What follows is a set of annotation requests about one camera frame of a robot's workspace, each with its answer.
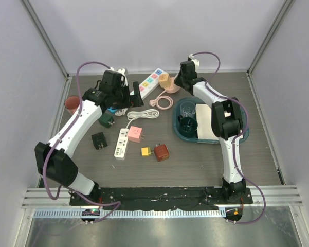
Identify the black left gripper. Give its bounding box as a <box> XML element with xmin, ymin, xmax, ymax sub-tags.
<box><xmin>112</xmin><ymin>82</ymin><xmax>143</xmax><ymax>110</ymax></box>

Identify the long white power strip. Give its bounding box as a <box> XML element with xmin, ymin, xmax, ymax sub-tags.
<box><xmin>139</xmin><ymin>68</ymin><xmax>166</xmax><ymax>100</ymax></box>

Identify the pink round socket base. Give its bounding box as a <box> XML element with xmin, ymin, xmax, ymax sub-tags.
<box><xmin>164</xmin><ymin>78</ymin><xmax>180</xmax><ymax>94</ymax></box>

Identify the orange cube adapter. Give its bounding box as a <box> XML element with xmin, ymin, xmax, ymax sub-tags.
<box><xmin>158</xmin><ymin>73</ymin><xmax>171</xmax><ymax>89</ymax></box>

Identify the blue plug adapter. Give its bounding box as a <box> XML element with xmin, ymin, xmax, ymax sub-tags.
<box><xmin>108</xmin><ymin>108</ymin><xmax>117</xmax><ymax>113</ymax></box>

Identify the pink cube adapter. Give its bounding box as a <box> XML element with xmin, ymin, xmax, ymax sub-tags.
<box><xmin>128</xmin><ymin>126</ymin><xmax>143</xmax><ymax>143</ymax></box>

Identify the green dragon cube adapter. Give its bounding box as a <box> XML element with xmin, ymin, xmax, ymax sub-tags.
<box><xmin>98</xmin><ymin>113</ymin><xmax>115</xmax><ymax>128</ymax></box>

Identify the yellow usb plug adapter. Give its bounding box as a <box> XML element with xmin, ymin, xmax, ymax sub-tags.
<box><xmin>141</xmin><ymin>147</ymin><xmax>154</xmax><ymax>157</ymax></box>

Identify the black cube adapter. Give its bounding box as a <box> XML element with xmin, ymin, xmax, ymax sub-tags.
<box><xmin>92</xmin><ymin>132</ymin><xmax>108</xmax><ymax>150</ymax></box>

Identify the red carp cube adapter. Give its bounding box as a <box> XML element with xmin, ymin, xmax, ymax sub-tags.
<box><xmin>154</xmin><ymin>144</ymin><xmax>169</xmax><ymax>162</ymax></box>

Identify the small white usb power strip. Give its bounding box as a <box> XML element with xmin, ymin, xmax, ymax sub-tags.
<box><xmin>114</xmin><ymin>128</ymin><xmax>129</xmax><ymax>160</ymax></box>

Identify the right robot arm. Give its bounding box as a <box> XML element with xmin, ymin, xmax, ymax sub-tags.
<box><xmin>174</xmin><ymin>59</ymin><xmax>248</xmax><ymax>203</ymax></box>

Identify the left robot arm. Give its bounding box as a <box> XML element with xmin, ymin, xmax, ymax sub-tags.
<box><xmin>35</xmin><ymin>68</ymin><xmax>143</xmax><ymax>205</ymax></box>

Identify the clear glass cup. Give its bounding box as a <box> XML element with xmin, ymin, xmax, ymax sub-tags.
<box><xmin>180</xmin><ymin>101</ymin><xmax>196</xmax><ymax>118</ymax></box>

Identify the teal plastic tray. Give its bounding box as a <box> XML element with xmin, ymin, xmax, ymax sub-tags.
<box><xmin>172</xmin><ymin>97</ymin><xmax>250</xmax><ymax>144</ymax></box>

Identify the dark green cup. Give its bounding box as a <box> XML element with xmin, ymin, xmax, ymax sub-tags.
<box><xmin>178</xmin><ymin>115</ymin><xmax>198</xmax><ymax>138</ymax></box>

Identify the white paper sheet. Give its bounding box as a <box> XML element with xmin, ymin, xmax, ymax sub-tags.
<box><xmin>196</xmin><ymin>103</ymin><xmax>247</xmax><ymax>141</ymax></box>

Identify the pink cable with plug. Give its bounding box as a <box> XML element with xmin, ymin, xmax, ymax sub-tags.
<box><xmin>149</xmin><ymin>95</ymin><xmax>174</xmax><ymax>110</ymax></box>

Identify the white coiled power cable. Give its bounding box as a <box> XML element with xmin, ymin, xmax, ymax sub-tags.
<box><xmin>124</xmin><ymin>109</ymin><xmax>160</xmax><ymax>129</ymax></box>

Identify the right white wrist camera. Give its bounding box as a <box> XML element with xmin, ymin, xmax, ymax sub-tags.
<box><xmin>188</xmin><ymin>54</ymin><xmax>200</xmax><ymax>69</ymax></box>

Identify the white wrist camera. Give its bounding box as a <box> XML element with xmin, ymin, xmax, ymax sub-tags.
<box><xmin>188</xmin><ymin>54</ymin><xmax>200</xmax><ymax>69</ymax></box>
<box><xmin>108</xmin><ymin>67</ymin><xmax>129</xmax><ymax>84</ymax></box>

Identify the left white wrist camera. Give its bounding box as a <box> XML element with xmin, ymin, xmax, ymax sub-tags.
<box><xmin>108</xmin><ymin>67</ymin><xmax>129</xmax><ymax>84</ymax></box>

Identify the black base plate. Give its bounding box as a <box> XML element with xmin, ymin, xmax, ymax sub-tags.
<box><xmin>69</xmin><ymin>186</ymin><xmax>254</xmax><ymax>210</ymax></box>

